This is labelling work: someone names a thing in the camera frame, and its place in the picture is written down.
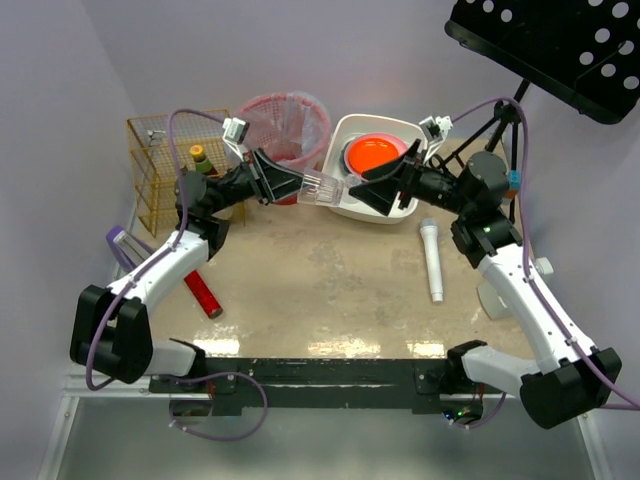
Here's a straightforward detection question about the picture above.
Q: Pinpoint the green yellow-capped sauce bottle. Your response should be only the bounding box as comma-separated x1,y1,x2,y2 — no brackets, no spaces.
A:
189,144,218,176

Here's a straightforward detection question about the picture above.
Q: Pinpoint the teal ornate plate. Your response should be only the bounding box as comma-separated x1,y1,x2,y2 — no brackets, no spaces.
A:
339,139,358,176

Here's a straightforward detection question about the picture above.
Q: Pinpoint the white microphone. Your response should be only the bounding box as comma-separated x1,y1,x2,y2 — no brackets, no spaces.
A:
419,218,444,304

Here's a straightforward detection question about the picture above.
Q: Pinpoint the clear glass bowl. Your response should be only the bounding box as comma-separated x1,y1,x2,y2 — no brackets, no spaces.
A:
297,169,362,207

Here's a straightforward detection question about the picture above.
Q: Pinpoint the red mesh waste basket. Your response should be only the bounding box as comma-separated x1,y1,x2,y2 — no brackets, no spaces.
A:
234,92,331,205

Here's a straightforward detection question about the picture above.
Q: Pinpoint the toy block stack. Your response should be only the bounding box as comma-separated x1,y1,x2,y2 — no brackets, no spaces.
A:
503,170,521,202

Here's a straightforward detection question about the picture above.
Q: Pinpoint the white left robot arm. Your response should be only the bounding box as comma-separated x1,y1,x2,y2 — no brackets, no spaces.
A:
70,117,304,391

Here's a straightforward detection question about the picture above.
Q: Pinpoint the gold wire rack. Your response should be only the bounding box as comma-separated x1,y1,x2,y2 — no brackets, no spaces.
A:
126,113,232,237

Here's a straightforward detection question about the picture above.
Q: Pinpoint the red glitter microphone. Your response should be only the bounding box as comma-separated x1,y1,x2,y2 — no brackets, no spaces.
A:
184,270,223,319

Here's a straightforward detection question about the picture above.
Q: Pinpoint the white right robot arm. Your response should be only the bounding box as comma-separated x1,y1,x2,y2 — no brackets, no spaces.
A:
349,140,622,429

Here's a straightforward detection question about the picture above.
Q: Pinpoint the pink plate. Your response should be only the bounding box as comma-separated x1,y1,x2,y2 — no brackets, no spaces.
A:
344,131,409,174

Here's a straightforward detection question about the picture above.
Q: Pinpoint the black music stand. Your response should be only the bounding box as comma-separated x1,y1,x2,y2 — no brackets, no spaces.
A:
439,0,640,166

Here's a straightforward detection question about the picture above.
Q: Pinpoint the orange plate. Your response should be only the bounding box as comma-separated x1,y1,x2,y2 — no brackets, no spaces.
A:
346,137,405,174

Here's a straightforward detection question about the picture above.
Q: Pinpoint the white rectangular basin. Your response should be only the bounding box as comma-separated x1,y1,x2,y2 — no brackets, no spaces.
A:
322,114,426,225

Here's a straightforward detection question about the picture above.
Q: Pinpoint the clear plastic bin liner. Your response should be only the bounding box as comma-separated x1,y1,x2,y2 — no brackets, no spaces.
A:
234,91,331,172

